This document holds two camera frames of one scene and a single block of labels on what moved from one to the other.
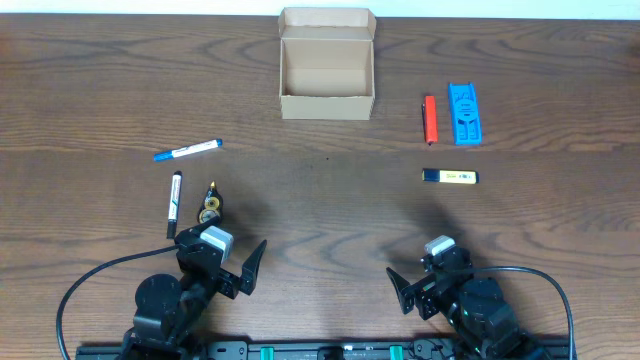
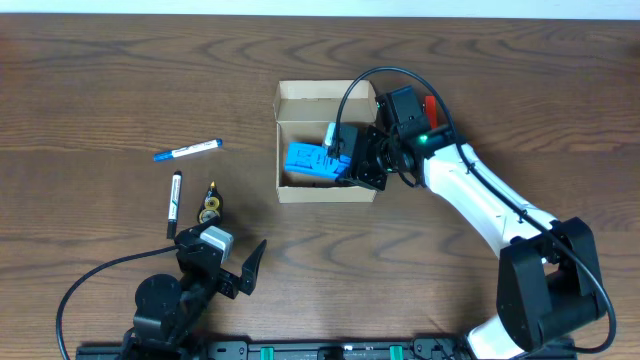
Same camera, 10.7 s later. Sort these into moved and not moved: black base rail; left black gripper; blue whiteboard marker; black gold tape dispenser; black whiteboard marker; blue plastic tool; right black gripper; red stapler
Moved: right black gripper; blue plastic tool
Not moved: black whiteboard marker; black gold tape dispenser; left black gripper; black base rail; red stapler; blue whiteboard marker
